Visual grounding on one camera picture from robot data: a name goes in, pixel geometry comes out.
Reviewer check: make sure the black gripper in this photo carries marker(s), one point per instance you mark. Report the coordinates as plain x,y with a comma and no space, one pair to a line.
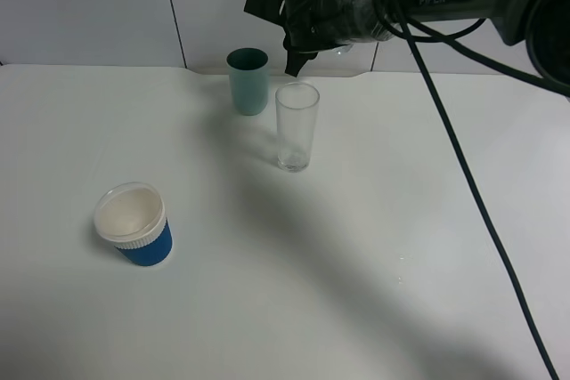
330,23

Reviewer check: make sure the teal plastic cup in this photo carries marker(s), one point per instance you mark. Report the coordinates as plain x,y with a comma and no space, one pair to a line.
248,77

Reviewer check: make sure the blue and white cup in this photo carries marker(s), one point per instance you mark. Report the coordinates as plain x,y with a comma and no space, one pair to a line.
132,217

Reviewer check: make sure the clear bottle with green label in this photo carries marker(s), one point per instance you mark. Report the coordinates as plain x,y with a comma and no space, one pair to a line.
345,48

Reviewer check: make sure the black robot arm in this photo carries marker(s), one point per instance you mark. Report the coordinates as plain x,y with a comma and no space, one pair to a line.
541,25

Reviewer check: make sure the tall clear glass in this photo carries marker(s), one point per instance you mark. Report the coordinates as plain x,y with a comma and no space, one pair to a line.
297,106

